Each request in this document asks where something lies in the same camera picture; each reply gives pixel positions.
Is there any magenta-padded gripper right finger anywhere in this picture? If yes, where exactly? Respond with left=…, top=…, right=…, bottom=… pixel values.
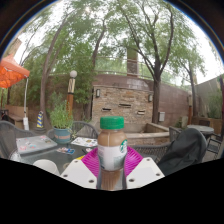
left=123, top=145, right=166, bottom=190

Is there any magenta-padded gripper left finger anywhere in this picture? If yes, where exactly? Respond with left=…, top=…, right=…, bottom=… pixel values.
left=59, top=146, right=101, bottom=190

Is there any green-capped coffee drink bottle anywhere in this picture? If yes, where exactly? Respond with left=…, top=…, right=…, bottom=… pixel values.
left=96, top=115, right=129, bottom=191

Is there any small colourful sticker card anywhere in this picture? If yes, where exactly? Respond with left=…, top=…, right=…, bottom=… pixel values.
left=56, top=146, right=76, bottom=155

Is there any white printed paper sheet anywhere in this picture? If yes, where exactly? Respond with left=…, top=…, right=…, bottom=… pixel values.
left=70, top=136, right=99, bottom=148

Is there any white ceramic mug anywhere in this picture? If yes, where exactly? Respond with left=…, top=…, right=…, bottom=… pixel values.
left=32, top=158, right=61, bottom=177

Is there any low stone basin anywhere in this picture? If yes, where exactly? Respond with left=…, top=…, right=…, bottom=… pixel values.
left=126, top=122, right=171, bottom=143

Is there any black jacket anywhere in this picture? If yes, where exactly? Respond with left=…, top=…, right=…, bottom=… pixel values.
left=157, top=128, right=208, bottom=176

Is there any green plant in blue pot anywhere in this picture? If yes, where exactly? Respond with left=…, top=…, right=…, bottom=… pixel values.
left=49, top=99, right=75, bottom=144

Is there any grey laptop with stickers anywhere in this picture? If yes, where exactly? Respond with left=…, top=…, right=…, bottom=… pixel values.
left=15, top=134, right=58, bottom=156

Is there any blue yellow striped cone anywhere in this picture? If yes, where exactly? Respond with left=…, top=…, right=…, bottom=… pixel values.
left=36, top=110, right=45, bottom=129

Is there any round grey patio table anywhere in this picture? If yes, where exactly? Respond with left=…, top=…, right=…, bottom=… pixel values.
left=186, top=124, right=215, bottom=136

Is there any tall leafy tree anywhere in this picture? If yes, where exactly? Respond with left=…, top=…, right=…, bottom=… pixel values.
left=113, top=0, right=208, bottom=124
left=176, top=46, right=209, bottom=118
left=19, top=3, right=108, bottom=131

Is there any wooden bench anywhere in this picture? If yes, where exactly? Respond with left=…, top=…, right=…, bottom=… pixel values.
left=4, top=104, right=28, bottom=129

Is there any orange canopy tent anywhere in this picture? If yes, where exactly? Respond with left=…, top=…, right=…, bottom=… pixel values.
left=0, top=54, right=31, bottom=89

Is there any slim wooden lamp post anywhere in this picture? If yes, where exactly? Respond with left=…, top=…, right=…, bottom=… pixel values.
left=188, top=91, right=194, bottom=126

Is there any globe-topped wooden lamp post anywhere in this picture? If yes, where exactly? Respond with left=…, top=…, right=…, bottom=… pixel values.
left=66, top=69, right=78, bottom=116

